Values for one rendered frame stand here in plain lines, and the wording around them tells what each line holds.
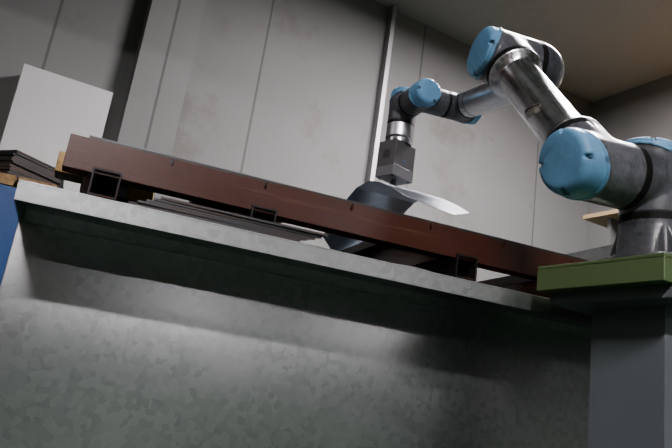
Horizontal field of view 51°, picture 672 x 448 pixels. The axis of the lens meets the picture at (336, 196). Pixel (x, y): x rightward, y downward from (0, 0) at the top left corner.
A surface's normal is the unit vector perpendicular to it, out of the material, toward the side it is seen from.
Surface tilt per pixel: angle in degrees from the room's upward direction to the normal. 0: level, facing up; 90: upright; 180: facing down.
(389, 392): 90
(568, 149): 99
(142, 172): 90
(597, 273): 90
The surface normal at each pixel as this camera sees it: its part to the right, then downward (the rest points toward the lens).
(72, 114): 0.51, -0.18
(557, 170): -0.89, -0.11
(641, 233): -0.57, -0.54
